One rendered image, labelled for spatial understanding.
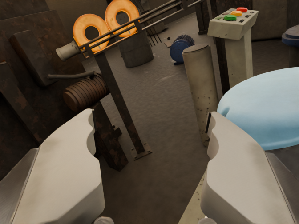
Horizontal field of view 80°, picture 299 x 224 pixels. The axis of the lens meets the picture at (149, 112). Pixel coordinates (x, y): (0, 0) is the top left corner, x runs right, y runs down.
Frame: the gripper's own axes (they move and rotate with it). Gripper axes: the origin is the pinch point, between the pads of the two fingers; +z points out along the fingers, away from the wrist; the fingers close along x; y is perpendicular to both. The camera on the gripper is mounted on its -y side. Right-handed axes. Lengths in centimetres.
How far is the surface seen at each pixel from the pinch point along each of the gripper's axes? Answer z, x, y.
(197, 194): 17.1, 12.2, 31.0
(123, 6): 80, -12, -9
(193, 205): 14.5, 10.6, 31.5
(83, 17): 75, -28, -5
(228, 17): 56, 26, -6
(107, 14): 78, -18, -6
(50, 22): 92, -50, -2
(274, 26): 220, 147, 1
